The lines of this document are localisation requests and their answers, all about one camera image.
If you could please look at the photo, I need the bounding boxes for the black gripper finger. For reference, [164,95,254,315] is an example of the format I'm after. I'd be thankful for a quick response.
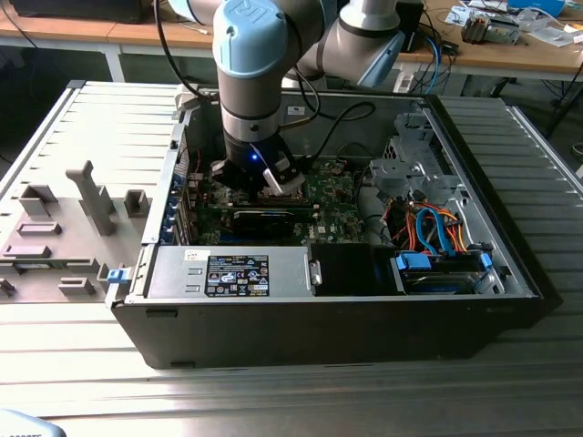
[210,158,252,202]

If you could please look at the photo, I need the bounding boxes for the metal socket cover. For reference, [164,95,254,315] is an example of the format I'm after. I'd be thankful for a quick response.
[257,181,307,204]

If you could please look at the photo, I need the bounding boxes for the CPU socket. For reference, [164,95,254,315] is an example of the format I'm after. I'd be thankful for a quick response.
[254,179,309,205]

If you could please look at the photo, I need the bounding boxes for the CPU cooler heatsink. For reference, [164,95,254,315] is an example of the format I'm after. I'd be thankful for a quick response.
[461,11,491,46]

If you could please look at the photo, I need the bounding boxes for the black graphics card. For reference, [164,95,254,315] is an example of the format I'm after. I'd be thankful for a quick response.
[231,208,297,238]

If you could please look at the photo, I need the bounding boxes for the green motherboard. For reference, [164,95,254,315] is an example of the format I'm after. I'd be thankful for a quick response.
[186,157,373,247]

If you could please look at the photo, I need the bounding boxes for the grey power supply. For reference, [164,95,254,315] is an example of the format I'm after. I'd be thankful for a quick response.
[146,245,315,300]

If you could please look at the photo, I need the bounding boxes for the black plastic shroud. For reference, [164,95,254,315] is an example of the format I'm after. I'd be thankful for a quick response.
[309,241,394,298]

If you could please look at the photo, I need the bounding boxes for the grey metal disk bay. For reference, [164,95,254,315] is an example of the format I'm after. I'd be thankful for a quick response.
[368,111,461,201]

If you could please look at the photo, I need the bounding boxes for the grey parts rack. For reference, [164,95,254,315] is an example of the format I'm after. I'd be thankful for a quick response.
[0,158,151,304]

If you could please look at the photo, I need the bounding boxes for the black metal PC case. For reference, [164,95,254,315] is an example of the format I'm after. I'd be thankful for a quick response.
[104,84,565,371]

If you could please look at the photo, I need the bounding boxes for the black upright box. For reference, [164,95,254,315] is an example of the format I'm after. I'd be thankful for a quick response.
[396,0,425,54]

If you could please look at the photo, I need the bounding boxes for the hard disk in blue carrier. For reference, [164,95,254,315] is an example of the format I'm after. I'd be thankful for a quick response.
[391,249,494,296]

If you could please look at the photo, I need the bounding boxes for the black flat device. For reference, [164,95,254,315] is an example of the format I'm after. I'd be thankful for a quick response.
[8,0,149,25]

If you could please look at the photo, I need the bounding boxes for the wooden desk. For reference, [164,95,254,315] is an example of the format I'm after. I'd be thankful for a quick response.
[107,0,583,86]
[0,6,120,83]

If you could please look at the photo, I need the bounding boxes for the silver drive unit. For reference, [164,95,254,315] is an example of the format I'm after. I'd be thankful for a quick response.
[485,13,523,46]

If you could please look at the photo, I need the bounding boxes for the pale blue teach pendant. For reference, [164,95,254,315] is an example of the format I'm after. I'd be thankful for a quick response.
[0,408,64,437]

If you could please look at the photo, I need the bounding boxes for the blue box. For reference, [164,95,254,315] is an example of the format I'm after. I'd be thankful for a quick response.
[507,0,566,17]

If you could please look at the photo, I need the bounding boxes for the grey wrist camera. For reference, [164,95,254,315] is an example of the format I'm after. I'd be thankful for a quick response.
[261,153,307,197]

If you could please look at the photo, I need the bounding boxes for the pale grey case handle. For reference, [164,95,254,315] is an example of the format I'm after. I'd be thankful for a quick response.
[175,84,201,113]

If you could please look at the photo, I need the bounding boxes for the thick black cable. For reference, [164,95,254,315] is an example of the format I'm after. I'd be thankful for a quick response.
[298,100,378,170]

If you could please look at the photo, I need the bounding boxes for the multicolour power wire bundle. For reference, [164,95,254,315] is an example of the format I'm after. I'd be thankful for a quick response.
[380,193,423,245]

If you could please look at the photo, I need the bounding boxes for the blue flat wire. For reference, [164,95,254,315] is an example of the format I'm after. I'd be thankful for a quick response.
[414,205,455,255]

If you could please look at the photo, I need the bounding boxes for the orange flat wire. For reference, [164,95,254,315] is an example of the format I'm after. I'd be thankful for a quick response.
[390,205,470,251]

